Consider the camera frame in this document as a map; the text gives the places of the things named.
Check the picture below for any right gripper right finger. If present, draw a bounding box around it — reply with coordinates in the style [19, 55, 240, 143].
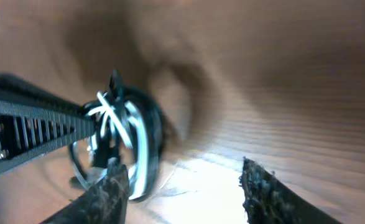
[239, 157, 340, 224]

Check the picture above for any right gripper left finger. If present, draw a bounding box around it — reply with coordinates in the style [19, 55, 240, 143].
[43, 159, 129, 224]

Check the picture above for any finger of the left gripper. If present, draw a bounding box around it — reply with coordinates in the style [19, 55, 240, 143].
[0, 100, 96, 175]
[0, 73, 80, 112]

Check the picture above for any thick black cable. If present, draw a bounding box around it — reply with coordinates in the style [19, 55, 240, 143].
[68, 70, 166, 203]

